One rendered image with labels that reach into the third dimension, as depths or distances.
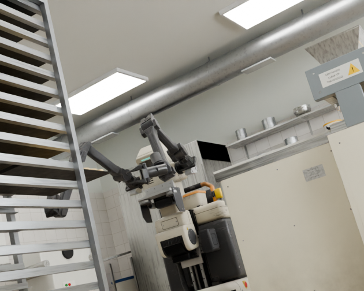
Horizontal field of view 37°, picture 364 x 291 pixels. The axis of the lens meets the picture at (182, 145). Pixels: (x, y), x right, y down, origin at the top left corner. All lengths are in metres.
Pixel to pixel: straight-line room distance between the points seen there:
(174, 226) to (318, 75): 1.37
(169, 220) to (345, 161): 1.31
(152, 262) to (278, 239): 4.39
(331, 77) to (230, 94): 5.06
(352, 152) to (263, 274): 0.84
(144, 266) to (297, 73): 3.28
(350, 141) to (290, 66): 4.82
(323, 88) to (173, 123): 5.58
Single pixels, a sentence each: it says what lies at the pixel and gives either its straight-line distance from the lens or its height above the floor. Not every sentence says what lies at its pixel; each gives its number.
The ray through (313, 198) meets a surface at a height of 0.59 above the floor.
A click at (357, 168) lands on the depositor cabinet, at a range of 2.63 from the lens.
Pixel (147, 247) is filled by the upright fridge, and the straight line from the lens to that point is 7.23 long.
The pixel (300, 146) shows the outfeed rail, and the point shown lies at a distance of 2.92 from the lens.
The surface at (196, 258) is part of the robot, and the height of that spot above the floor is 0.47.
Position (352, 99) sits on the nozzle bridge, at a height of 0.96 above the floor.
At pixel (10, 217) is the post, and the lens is 2.72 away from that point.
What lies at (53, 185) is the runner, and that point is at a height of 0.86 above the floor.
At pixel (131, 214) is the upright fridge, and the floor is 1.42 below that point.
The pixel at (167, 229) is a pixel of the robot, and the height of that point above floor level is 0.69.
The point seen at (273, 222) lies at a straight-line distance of 2.95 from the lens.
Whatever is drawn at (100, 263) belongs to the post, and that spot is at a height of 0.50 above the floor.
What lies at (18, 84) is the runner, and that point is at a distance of 2.40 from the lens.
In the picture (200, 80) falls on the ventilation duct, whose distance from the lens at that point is 6.76.
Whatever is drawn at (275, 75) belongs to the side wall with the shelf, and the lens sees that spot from 7.47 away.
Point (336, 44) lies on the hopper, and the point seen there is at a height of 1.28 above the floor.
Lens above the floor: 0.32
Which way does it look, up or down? 14 degrees up
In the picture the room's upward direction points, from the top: 15 degrees counter-clockwise
